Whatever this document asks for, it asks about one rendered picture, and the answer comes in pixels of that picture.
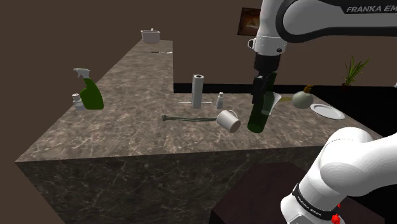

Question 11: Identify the green spray bottle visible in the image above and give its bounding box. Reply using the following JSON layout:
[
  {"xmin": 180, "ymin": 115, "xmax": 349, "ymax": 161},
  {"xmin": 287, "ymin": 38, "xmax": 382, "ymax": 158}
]
[{"xmin": 73, "ymin": 67, "xmax": 105, "ymax": 111}]

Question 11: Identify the white mug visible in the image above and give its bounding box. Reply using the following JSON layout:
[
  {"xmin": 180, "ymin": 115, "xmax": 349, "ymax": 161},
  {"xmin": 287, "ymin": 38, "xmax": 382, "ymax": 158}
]
[{"xmin": 216, "ymin": 109, "xmax": 242, "ymax": 134}]

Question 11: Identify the green potted plant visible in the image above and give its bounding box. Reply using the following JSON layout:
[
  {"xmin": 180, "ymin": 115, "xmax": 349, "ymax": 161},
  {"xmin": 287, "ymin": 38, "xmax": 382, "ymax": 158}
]
[{"xmin": 342, "ymin": 55, "xmax": 371, "ymax": 88}]

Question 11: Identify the white cooking pot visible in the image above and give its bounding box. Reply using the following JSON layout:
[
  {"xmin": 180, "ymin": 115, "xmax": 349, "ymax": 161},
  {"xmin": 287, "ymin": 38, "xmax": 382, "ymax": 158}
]
[{"xmin": 140, "ymin": 27, "xmax": 162, "ymax": 44}]

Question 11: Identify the small white bottle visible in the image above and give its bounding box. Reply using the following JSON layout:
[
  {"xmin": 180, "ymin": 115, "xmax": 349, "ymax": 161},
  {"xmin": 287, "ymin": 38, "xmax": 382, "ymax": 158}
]
[{"xmin": 71, "ymin": 93, "xmax": 87, "ymax": 112}]

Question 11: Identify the long dark utensil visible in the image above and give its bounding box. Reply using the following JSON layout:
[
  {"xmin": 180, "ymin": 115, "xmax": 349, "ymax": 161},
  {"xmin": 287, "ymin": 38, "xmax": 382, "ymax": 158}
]
[{"xmin": 160, "ymin": 114, "xmax": 218, "ymax": 123}]

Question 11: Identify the small white shaker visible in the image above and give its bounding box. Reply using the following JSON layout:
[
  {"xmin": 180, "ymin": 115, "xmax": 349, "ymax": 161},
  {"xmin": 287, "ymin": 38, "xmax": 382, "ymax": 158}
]
[{"xmin": 215, "ymin": 92, "xmax": 225, "ymax": 110}]

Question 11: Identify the white plate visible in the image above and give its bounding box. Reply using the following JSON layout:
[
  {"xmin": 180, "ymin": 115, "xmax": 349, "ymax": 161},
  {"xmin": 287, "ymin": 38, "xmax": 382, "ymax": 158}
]
[{"xmin": 309, "ymin": 103, "xmax": 346, "ymax": 120}]

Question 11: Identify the pale translucent funnel-shaped cup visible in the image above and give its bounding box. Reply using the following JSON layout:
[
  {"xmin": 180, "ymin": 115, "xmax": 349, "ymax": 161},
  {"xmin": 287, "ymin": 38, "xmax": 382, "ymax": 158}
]
[{"xmin": 261, "ymin": 91, "xmax": 282, "ymax": 116}]

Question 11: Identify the grey paper towel holder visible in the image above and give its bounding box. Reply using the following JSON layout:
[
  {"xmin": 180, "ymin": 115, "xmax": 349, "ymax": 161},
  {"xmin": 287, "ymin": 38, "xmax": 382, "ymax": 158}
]
[{"xmin": 178, "ymin": 73, "xmax": 214, "ymax": 109}]

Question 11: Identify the brown wall picture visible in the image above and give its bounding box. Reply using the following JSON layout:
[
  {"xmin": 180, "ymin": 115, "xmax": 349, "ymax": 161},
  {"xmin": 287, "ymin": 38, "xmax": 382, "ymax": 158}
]
[{"xmin": 237, "ymin": 7, "xmax": 262, "ymax": 37}]

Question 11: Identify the round grey vase brown neck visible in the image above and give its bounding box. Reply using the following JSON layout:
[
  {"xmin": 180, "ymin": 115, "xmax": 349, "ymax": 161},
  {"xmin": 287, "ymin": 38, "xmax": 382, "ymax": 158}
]
[{"xmin": 291, "ymin": 85, "xmax": 315, "ymax": 110}]

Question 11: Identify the dark green glass bottle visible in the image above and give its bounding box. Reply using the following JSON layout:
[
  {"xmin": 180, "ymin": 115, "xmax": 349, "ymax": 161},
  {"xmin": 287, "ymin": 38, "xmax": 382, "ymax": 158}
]
[{"xmin": 246, "ymin": 71, "xmax": 279, "ymax": 134}]

